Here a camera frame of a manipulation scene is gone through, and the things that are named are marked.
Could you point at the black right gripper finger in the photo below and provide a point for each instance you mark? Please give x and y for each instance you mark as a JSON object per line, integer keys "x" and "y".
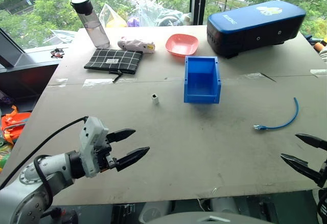
{"x": 301, "y": 166}
{"x": 311, "y": 140}

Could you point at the small black and red drone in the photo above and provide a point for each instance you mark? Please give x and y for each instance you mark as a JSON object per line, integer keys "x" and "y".
{"x": 56, "y": 53}

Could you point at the yellow and white bag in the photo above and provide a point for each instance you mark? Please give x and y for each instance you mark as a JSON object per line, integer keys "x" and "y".
{"x": 111, "y": 16}

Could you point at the clear plastic bag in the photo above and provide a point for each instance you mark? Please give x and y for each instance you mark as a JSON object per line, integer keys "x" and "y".
{"x": 158, "y": 13}

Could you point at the black window frame post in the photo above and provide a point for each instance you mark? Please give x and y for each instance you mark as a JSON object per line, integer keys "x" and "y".
{"x": 199, "y": 2}

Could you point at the small white cube adapter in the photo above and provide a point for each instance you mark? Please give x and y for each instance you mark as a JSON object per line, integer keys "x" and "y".
{"x": 154, "y": 98}

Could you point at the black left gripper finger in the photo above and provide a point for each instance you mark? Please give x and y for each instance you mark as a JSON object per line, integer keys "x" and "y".
{"x": 120, "y": 134}
{"x": 132, "y": 156}

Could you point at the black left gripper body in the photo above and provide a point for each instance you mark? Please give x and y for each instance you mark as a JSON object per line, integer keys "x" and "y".
{"x": 105, "y": 154}

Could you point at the blue plastic storage bin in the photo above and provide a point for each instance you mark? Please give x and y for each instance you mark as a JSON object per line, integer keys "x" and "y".
{"x": 201, "y": 81}

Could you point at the purple object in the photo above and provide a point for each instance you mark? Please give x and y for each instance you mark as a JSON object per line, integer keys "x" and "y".
{"x": 133, "y": 21}

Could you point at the black checked zip pouch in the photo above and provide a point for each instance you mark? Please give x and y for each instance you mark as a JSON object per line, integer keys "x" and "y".
{"x": 113, "y": 61}

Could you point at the dark side table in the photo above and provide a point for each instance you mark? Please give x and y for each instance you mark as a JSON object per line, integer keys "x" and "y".
{"x": 23, "y": 81}

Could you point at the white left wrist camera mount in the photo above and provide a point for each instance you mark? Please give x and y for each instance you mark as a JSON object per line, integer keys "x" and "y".
{"x": 91, "y": 145}

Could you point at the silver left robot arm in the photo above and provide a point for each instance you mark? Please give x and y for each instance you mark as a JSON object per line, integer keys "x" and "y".
{"x": 38, "y": 180}

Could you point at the pink plastic bowl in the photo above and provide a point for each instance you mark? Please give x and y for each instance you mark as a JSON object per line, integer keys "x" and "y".
{"x": 182, "y": 45}

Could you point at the orange bag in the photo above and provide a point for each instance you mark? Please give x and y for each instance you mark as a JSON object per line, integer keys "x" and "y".
{"x": 12, "y": 125}

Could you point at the blue and black case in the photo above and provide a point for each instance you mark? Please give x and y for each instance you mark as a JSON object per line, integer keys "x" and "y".
{"x": 255, "y": 27}

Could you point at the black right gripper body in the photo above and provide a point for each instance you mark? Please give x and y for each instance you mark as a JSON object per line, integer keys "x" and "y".
{"x": 323, "y": 174}

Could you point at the clear bottle with black cap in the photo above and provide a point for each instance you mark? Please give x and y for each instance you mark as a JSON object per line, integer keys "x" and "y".
{"x": 90, "y": 22}

